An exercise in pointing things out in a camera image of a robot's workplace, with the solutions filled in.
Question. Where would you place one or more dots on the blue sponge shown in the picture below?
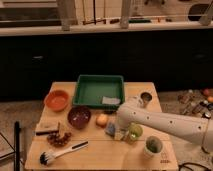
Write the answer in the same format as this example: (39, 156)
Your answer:
(110, 129)

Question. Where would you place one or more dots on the metal cup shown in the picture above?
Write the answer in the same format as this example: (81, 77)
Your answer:
(145, 99)

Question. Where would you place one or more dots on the yellow apple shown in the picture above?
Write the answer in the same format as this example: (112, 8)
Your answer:
(102, 120)

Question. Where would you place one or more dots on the black metal stand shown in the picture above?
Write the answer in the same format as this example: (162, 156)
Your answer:
(16, 147)

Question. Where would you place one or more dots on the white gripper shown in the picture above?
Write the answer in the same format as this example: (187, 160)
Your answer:
(120, 134)

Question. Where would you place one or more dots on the orange bowl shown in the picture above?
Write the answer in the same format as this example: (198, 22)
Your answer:
(56, 100)

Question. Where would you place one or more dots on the white mug green inside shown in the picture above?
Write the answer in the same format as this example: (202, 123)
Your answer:
(153, 146)

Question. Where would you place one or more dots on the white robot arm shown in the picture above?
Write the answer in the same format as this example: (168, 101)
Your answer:
(198, 131)

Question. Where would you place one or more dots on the green plastic tray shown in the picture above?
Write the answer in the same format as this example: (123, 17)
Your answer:
(90, 89)

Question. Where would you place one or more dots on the green glass cup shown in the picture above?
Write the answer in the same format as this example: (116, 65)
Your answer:
(135, 131)

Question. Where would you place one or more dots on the red grape bunch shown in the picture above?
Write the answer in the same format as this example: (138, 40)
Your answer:
(56, 140)

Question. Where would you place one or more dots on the purple bowl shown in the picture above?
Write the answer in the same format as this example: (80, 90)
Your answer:
(79, 116)

